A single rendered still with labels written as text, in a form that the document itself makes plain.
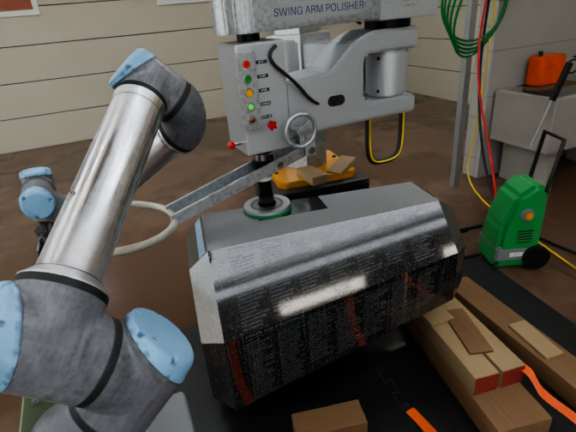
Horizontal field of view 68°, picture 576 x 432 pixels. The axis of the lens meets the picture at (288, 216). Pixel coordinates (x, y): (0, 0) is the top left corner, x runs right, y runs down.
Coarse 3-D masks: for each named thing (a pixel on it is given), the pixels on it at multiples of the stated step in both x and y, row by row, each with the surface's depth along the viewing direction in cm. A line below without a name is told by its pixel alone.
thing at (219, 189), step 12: (276, 156) 193; (288, 156) 183; (300, 156) 186; (240, 168) 188; (252, 168) 190; (264, 168) 180; (276, 168) 183; (216, 180) 185; (228, 180) 187; (240, 180) 177; (252, 180) 180; (192, 192) 182; (204, 192) 184; (216, 192) 175; (228, 192) 177; (168, 204) 180; (180, 204) 181; (192, 204) 172; (204, 204) 174; (180, 216) 172; (192, 216) 174
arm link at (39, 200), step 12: (36, 180) 129; (24, 192) 122; (36, 192) 122; (48, 192) 124; (24, 204) 122; (36, 204) 123; (48, 204) 124; (60, 204) 127; (36, 216) 124; (48, 216) 125
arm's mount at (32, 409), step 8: (24, 400) 79; (32, 400) 80; (40, 400) 82; (24, 408) 78; (32, 408) 79; (40, 408) 80; (48, 408) 81; (24, 416) 77; (32, 416) 78; (40, 416) 79; (24, 424) 75; (32, 424) 76
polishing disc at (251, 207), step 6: (252, 198) 201; (258, 198) 200; (276, 198) 199; (282, 198) 198; (246, 204) 195; (252, 204) 195; (276, 204) 193; (282, 204) 192; (288, 204) 192; (246, 210) 190; (252, 210) 189; (258, 210) 188; (264, 210) 188; (270, 210) 187; (276, 210) 187; (282, 210) 187
